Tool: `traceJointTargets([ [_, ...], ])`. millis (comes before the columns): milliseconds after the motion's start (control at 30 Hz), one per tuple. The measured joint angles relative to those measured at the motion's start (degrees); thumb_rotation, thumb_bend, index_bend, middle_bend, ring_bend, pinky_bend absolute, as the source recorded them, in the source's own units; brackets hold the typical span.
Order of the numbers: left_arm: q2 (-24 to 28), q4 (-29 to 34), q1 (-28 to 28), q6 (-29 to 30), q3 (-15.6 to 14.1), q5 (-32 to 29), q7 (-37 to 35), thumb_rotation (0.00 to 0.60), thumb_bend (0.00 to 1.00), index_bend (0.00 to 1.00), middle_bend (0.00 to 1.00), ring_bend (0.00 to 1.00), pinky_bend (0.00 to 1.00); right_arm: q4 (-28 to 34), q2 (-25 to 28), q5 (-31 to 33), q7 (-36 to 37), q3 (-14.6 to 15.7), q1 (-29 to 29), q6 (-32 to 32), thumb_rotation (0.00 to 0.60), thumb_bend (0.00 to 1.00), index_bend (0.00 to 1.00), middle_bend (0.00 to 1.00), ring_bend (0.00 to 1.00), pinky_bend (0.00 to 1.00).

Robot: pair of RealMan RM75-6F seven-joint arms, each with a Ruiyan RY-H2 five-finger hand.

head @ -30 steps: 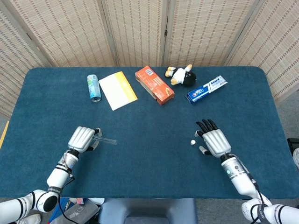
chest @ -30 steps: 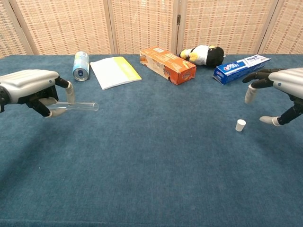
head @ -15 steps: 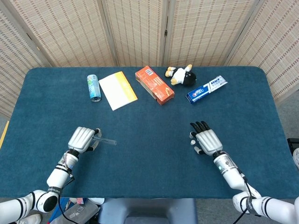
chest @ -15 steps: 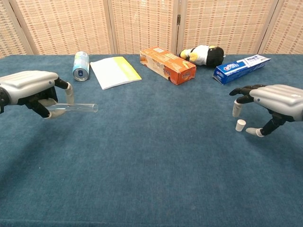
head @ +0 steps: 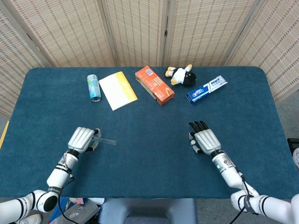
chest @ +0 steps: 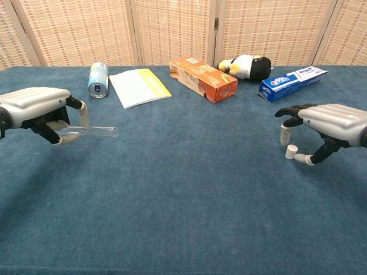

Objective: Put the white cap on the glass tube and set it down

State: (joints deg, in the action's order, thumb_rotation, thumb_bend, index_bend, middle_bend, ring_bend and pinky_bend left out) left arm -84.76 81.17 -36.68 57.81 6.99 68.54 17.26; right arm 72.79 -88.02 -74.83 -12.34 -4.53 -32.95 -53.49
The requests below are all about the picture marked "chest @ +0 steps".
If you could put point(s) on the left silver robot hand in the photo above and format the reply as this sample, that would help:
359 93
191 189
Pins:
34 106

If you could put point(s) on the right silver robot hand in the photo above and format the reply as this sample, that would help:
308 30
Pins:
335 120

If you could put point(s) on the small white cap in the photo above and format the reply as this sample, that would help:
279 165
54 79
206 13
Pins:
291 153

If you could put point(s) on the clear plastic tube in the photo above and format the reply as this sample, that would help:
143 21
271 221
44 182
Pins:
100 131

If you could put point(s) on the blue toothpaste box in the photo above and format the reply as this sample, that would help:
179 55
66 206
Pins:
286 84

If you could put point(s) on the light blue beverage can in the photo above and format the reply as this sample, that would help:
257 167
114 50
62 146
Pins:
97 80

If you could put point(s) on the plush penguin toy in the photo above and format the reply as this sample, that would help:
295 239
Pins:
252 68

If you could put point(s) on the white and yellow notebook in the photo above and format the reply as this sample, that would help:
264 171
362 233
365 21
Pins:
137 87

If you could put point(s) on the orange cardboard box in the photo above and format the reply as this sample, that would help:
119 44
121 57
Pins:
200 77

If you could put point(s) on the woven folding screen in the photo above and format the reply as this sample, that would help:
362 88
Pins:
172 28

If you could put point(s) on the blue table cloth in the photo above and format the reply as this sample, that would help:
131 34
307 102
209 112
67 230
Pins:
183 200

